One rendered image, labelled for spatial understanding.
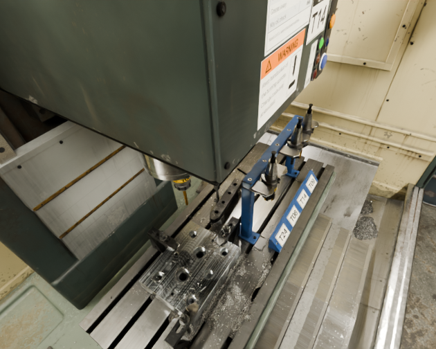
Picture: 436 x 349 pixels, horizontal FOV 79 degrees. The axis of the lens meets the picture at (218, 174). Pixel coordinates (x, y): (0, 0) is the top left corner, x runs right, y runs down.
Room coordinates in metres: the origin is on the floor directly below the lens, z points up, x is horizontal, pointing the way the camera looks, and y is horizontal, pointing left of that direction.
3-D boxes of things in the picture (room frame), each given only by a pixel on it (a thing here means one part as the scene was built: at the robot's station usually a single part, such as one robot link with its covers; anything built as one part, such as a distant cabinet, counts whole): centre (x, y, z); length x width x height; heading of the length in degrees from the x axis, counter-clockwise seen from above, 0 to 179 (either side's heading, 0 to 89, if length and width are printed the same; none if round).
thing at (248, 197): (0.61, -0.10, 1.05); 0.10 x 0.05 x 0.30; 53
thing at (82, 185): (0.74, 0.45, 1.16); 0.48 x 0.05 x 0.51; 143
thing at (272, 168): (0.62, -0.18, 1.26); 0.04 x 0.04 x 0.07
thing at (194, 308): (0.26, 0.13, 0.97); 0.13 x 0.03 x 0.15; 143
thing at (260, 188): (0.58, -0.14, 1.21); 0.07 x 0.05 x 0.01; 53
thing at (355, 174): (0.99, -0.30, 0.75); 0.89 x 0.70 x 0.26; 53
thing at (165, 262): (0.46, 0.12, 0.97); 0.29 x 0.23 x 0.05; 143
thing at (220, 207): (0.77, -0.03, 0.93); 0.26 x 0.05 x 0.06; 148
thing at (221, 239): (0.57, -0.02, 0.97); 0.13 x 0.03 x 0.15; 143
